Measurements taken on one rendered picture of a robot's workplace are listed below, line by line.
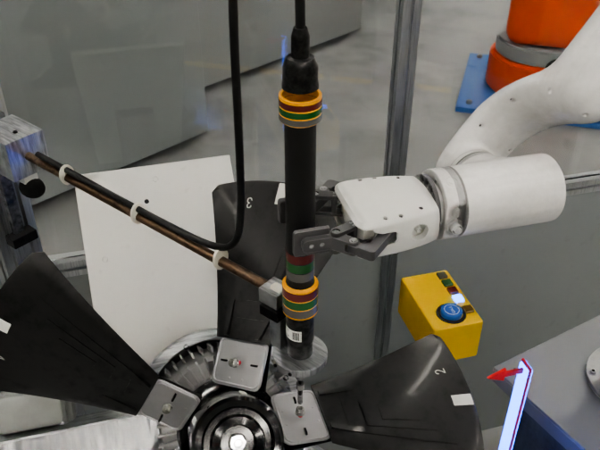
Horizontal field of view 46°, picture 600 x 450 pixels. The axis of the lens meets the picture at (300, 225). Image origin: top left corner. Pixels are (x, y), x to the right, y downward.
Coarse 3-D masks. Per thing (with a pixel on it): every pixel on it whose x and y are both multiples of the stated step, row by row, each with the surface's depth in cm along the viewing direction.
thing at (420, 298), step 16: (432, 272) 142; (400, 288) 142; (416, 288) 138; (432, 288) 138; (400, 304) 143; (416, 304) 135; (432, 304) 134; (464, 304) 134; (416, 320) 136; (432, 320) 130; (464, 320) 130; (480, 320) 131; (416, 336) 137; (448, 336) 130; (464, 336) 131; (464, 352) 134
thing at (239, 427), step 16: (208, 384) 100; (208, 400) 93; (224, 400) 90; (240, 400) 90; (256, 400) 90; (192, 416) 95; (208, 416) 89; (224, 416) 90; (240, 416) 90; (256, 416) 91; (272, 416) 90; (192, 432) 89; (208, 432) 90; (224, 432) 90; (240, 432) 90; (256, 432) 90; (272, 432) 91; (192, 448) 88; (208, 448) 89; (224, 448) 90; (256, 448) 90; (272, 448) 90
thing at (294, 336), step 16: (304, 32) 66; (304, 48) 67; (288, 64) 68; (304, 64) 67; (288, 80) 68; (304, 80) 68; (288, 320) 86; (288, 336) 88; (304, 336) 87; (288, 352) 90; (304, 352) 89
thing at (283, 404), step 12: (276, 396) 100; (288, 396) 100; (312, 396) 101; (276, 408) 98; (288, 408) 99; (312, 408) 99; (288, 420) 97; (300, 420) 97; (312, 420) 97; (288, 432) 95; (300, 432) 95; (312, 432) 96; (324, 432) 96; (288, 444) 94; (300, 444) 94
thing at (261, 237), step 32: (224, 192) 105; (256, 192) 102; (224, 224) 104; (256, 224) 101; (320, 224) 98; (256, 256) 100; (320, 256) 96; (224, 288) 101; (256, 288) 98; (224, 320) 100; (256, 320) 96
